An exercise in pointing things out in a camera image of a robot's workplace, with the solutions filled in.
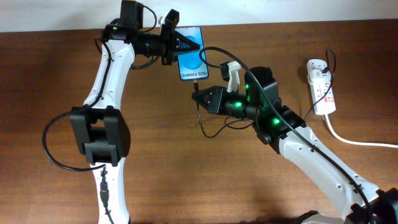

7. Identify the blue Galaxy smartphone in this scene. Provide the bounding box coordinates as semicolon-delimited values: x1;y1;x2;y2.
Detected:
176;27;209;81

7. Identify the black USB charging cable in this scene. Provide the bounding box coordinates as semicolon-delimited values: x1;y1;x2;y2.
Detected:
192;79;254;139

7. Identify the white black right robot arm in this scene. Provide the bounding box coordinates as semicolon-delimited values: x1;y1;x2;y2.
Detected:
192;67;397;223

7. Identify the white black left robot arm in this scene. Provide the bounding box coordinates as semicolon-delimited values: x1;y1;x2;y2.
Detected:
70;1;200;223

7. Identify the white charger plug adapter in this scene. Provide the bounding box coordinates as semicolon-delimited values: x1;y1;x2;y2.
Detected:
308;70;331;85

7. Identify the white power strip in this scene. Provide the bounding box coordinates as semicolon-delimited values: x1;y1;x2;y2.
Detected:
307;59;336;116

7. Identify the white power strip cord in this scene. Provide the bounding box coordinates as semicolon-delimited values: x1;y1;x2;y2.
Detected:
323;113;398;149

